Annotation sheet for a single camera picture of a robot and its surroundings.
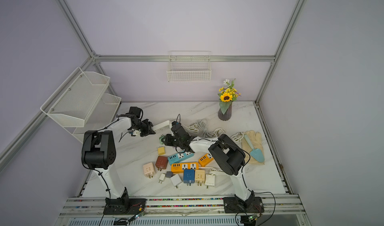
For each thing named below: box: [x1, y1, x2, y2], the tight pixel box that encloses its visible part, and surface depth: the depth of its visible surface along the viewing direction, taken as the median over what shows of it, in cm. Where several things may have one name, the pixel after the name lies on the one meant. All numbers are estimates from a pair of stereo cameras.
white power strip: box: [152, 120, 172, 131], surface depth 94 cm
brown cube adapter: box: [155, 155, 169, 171], surface depth 86 cm
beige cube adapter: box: [195, 169, 206, 186], surface depth 80 cm
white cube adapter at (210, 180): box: [205, 174, 215, 190], surface depth 81 cm
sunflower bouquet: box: [217, 78, 242, 115], surface depth 92 cm
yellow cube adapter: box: [158, 146, 166, 156], surface depth 95 cm
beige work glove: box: [241, 130, 265, 166], surface depth 100 cm
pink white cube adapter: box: [143, 162, 156, 179], surface depth 83 cm
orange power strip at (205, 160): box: [198, 153, 214, 167], surface depth 89 cm
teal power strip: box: [168, 151, 195, 166], surface depth 90 cm
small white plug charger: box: [158, 173, 166, 184], surface depth 83 cm
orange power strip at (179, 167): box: [171, 162, 199, 174], surface depth 86 cm
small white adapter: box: [170, 173, 183, 189], surface depth 82 cm
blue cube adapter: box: [183, 169, 195, 186], surface depth 80 cm
